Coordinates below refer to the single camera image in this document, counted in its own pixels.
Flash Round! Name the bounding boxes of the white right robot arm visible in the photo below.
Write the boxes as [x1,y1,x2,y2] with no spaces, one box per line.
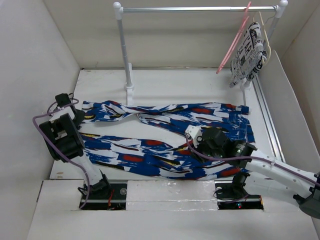
[189,127,320,219]

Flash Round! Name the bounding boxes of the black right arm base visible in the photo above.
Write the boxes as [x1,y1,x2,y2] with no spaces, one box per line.
[213,172,264,210]

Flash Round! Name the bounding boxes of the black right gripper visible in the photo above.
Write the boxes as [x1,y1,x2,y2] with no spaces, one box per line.
[187,134,224,164]

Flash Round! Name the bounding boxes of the cream plastic hanger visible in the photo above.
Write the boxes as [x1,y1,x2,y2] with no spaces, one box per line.
[258,11,272,66]

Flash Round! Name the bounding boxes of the white metal clothes rack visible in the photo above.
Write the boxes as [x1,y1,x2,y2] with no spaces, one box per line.
[113,0,289,106]

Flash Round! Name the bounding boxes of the white foam front board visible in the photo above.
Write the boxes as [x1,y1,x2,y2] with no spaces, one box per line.
[126,180,218,212]

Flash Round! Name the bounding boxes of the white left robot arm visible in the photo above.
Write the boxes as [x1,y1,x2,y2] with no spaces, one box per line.
[38,93,112,199]

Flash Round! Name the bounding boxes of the pink plastic hanger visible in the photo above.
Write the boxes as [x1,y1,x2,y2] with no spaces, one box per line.
[216,1,252,74]

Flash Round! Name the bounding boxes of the blue white red patterned trousers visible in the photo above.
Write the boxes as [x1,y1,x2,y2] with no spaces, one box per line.
[80,100,255,180]

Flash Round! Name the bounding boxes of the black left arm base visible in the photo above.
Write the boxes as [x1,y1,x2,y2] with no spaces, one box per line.
[78,174,128,211]

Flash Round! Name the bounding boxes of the black white printed garment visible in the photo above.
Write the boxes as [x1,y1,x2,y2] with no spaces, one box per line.
[229,22,268,88]

